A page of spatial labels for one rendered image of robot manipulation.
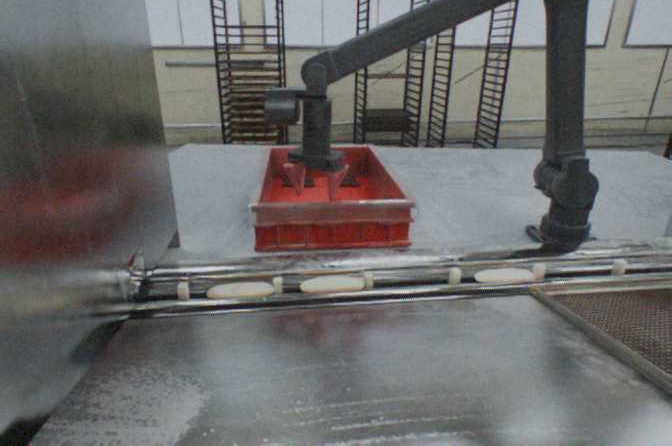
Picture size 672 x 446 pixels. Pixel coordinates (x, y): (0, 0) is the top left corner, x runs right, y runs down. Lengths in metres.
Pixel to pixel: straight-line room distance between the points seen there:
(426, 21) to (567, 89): 0.28
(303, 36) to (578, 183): 4.29
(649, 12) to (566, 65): 5.80
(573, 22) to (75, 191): 0.78
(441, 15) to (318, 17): 4.21
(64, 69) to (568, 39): 0.74
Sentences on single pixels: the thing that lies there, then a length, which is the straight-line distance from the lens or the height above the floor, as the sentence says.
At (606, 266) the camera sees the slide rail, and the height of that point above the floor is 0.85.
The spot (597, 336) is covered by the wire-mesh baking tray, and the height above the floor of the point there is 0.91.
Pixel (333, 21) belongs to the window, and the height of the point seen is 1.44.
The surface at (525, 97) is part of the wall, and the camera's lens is 5.83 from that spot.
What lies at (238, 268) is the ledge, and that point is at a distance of 0.68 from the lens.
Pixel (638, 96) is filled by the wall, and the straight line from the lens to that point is 6.78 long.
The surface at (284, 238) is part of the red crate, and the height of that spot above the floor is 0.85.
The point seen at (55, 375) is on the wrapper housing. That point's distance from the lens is 0.48.
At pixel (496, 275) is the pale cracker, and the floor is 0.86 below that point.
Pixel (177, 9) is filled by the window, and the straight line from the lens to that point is 5.05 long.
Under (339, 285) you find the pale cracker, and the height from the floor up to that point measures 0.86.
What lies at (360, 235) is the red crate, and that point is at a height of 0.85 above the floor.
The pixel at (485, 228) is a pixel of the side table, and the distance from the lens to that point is 0.96.
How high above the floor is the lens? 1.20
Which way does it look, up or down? 21 degrees down
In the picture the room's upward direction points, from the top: straight up
